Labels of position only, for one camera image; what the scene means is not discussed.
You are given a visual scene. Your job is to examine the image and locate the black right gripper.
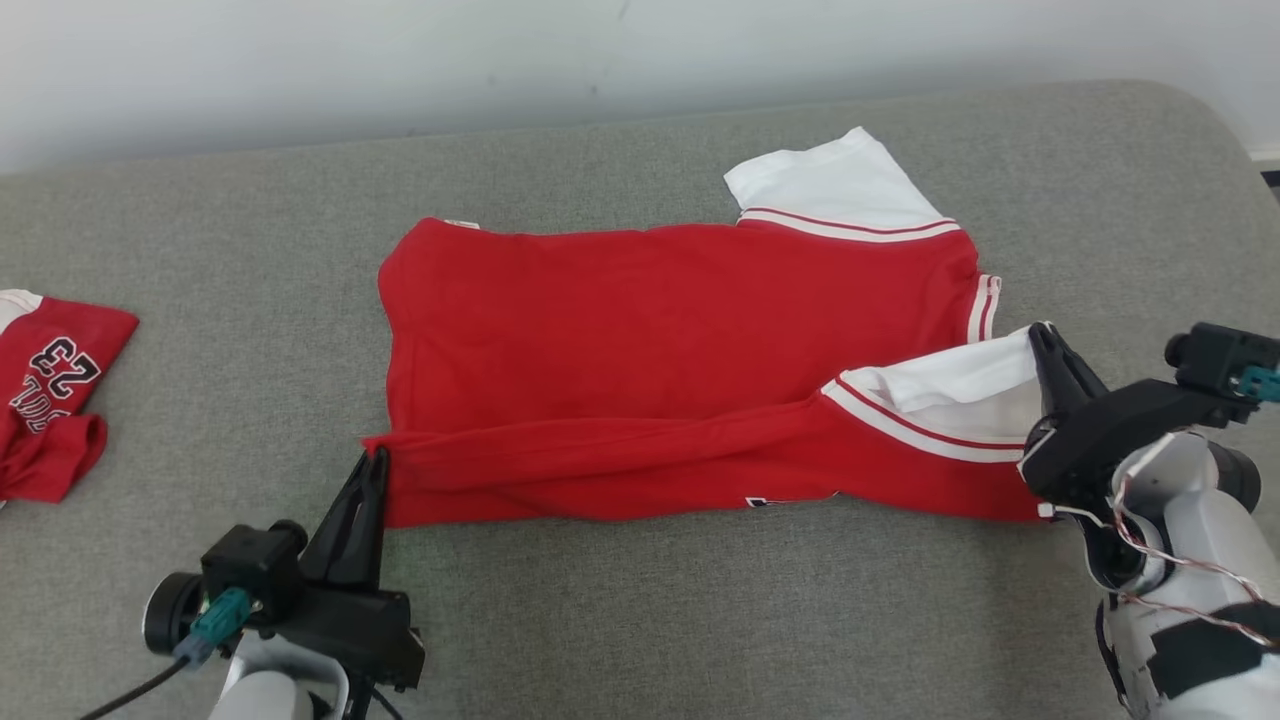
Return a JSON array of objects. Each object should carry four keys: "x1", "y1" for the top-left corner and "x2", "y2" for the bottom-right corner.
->
[{"x1": 1020, "y1": 322, "x2": 1258, "y2": 513}]

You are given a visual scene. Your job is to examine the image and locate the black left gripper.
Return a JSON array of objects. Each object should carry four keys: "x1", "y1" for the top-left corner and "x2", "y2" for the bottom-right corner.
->
[{"x1": 280, "y1": 447, "x2": 427, "y2": 691}]

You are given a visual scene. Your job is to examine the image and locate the red shorts with 23 print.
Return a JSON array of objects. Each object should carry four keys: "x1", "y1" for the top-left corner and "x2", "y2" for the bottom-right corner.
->
[{"x1": 0, "y1": 289, "x2": 140, "y2": 504}]

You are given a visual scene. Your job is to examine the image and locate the red jersey shirt white sleeves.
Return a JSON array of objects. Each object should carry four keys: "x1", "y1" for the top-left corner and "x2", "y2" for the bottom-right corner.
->
[{"x1": 362, "y1": 127, "x2": 1053, "y2": 528}]

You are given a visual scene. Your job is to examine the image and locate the grey fabric panel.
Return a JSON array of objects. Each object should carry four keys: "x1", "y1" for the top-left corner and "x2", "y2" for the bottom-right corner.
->
[{"x1": 0, "y1": 78, "x2": 1280, "y2": 720}]

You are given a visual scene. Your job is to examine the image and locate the twisted red white wire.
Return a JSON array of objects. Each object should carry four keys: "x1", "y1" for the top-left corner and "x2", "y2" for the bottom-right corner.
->
[{"x1": 1038, "y1": 475, "x2": 1280, "y2": 641}]

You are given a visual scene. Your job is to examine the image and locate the thin black cable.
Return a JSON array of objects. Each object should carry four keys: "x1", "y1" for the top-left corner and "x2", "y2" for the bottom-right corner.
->
[{"x1": 78, "y1": 655, "x2": 191, "y2": 720}]

